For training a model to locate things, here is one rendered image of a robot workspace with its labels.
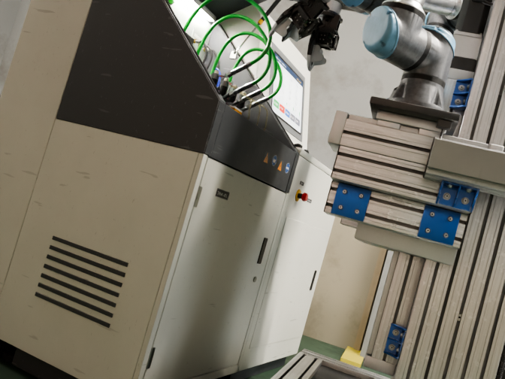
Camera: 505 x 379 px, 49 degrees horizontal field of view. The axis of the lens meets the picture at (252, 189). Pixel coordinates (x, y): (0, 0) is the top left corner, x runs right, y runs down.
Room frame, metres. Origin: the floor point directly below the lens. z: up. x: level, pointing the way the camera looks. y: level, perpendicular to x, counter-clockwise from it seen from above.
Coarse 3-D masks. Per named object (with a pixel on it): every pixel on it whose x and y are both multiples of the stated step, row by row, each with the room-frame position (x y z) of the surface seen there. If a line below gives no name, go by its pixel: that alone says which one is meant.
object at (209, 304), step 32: (224, 192) 1.70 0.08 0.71; (256, 192) 1.91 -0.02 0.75; (192, 224) 1.59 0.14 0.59; (224, 224) 1.76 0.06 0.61; (256, 224) 1.98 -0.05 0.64; (192, 256) 1.63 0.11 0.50; (224, 256) 1.81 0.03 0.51; (256, 256) 2.05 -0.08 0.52; (192, 288) 1.68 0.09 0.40; (224, 288) 1.87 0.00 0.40; (256, 288) 2.12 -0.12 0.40; (160, 320) 1.57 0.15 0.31; (192, 320) 1.74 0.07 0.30; (224, 320) 1.94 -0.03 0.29; (160, 352) 1.61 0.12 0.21; (192, 352) 1.79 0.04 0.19; (224, 352) 2.01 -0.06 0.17
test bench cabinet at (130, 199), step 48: (48, 144) 1.79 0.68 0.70; (96, 144) 1.71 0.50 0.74; (144, 144) 1.63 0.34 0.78; (48, 192) 1.76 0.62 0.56; (96, 192) 1.68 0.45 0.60; (144, 192) 1.61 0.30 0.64; (192, 192) 1.54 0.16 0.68; (48, 240) 1.74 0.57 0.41; (96, 240) 1.66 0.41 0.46; (144, 240) 1.59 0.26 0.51; (48, 288) 1.71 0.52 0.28; (96, 288) 1.63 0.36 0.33; (144, 288) 1.57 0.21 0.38; (0, 336) 1.77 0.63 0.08; (48, 336) 1.69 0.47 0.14; (96, 336) 1.62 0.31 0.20; (144, 336) 1.55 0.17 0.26
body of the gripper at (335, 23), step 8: (320, 16) 1.94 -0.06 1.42; (328, 16) 1.92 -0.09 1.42; (336, 16) 1.91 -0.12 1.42; (328, 24) 1.93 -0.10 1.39; (336, 24) 1.91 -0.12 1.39; (312, 32) 1.92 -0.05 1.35; (320, 32) 1.92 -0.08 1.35; (328, 32) 1.91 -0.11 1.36; (336, 32) 1.91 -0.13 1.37; (320, 40) 1.92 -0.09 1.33; (328, 40) 1.89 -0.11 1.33; (336, 40) 1.94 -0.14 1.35; (328, 48) 1.95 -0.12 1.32; (336, 48) 1.95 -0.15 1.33
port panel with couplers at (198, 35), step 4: (196, 28) 2.26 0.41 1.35; (192, 32) 2.25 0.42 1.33; (196, 32) 2.27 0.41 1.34; (200, 32) 2.29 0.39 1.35; (192, 36) 2.25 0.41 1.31; (196, 36) 2.27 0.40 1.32; (200, 36) 2.30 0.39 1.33; (196, 40) 2.26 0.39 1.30; (200, 40) 2.30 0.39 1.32; (208, 40) 2.36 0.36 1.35; (196, 44) 2.29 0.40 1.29; (196, 48) 2.30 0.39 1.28; (200, 52) 2.33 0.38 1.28; (204, 52) 2.36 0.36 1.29; (200, 56) 2.34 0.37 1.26
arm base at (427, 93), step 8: (408, 80) 1.43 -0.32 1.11; (416, 80) 1.42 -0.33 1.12; (424, 80) 1.41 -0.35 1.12; (432, 80) 1.41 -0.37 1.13; (440, 80) 1.42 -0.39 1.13; (400, 88) 1.44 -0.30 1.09; (408, 88) 1.42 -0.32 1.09; (416, 88) 1.41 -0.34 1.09; (424, 88) 1.40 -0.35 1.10; (432, 88) 1.41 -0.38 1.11; (440, 88) 1.42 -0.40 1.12; (392, 96) 1.46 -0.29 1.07; (400, 96) 1.44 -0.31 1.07; (408, 96) 1.41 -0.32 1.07; (416, 96) 1.40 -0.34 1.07; (424, 96) 1.40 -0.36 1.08; (432, 96) 1.40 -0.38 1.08; (440, 96) 1.42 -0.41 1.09; (416, 104) 1.39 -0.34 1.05; (424, 104) 1.39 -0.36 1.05; (432, 104) 1.40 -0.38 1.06; (440, 104) 1.42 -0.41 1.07
